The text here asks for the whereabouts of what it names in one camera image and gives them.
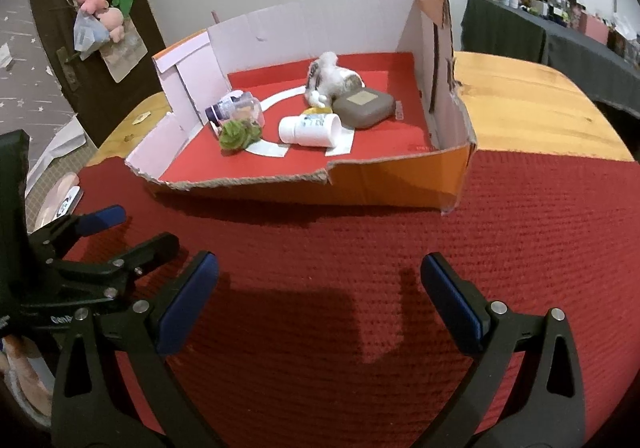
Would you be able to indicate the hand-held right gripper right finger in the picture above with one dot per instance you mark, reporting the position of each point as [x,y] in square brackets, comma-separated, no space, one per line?
[452,305]

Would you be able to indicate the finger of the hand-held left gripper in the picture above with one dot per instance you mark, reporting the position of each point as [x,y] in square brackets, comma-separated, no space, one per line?
[102,218]
[150,248]

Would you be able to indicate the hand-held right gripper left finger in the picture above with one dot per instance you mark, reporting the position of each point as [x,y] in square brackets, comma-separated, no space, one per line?
[187,310]

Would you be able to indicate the orange cardboard box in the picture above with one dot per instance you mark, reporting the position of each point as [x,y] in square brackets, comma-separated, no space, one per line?
[390,183]

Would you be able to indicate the green leafy toy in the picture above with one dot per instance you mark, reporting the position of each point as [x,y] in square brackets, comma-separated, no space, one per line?
[237,136]

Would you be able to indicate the dark blue bottle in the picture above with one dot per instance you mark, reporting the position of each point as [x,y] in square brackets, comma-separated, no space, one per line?
[217,111]

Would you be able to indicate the clear plastic case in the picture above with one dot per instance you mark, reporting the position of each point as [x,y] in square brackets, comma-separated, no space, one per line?
[248,106]

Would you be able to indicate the white pill bottle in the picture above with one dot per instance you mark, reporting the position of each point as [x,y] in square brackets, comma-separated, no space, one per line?
[310,128]

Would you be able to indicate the yellow bottle cap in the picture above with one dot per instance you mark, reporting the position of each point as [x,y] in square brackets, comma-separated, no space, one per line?
[315,112]

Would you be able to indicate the grey square case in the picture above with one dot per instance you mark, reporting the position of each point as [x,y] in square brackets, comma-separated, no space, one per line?
[362,108]

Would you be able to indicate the white rabbit figurine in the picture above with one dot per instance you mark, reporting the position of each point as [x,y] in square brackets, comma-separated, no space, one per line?
[316,99]

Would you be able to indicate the white fluffy hair clip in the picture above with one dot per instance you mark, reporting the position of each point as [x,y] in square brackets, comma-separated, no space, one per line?
[327,63]

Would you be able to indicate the person's left hand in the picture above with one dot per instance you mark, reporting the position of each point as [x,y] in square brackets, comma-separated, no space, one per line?
[27,378]

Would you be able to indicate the white remote control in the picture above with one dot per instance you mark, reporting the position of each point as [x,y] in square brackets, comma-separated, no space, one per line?
[70,200]

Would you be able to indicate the peach padded cushion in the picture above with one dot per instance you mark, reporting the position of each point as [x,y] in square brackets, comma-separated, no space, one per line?
[52,193]

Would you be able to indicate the red knit table cloth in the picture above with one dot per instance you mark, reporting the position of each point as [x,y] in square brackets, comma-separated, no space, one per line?
[400,253]

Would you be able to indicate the white plastic sheet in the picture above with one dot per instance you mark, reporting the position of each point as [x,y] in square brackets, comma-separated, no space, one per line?
[65,143]

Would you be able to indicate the small paper tag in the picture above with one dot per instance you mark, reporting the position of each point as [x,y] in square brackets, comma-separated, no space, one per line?
[140,117]

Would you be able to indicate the beige paper card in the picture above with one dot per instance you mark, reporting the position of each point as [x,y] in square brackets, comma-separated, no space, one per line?
[125,58]

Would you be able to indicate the clear plastic bag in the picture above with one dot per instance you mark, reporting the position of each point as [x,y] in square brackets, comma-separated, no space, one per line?
[87,33]

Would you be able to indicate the red printed bag liner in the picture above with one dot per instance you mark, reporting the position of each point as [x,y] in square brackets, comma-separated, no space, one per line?
[380,128]

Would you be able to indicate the pink plush toy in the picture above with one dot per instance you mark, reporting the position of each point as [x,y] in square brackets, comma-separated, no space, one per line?
[100,8]

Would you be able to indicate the dark brown door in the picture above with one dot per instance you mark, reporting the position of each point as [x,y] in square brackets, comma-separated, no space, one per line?
[145,3]

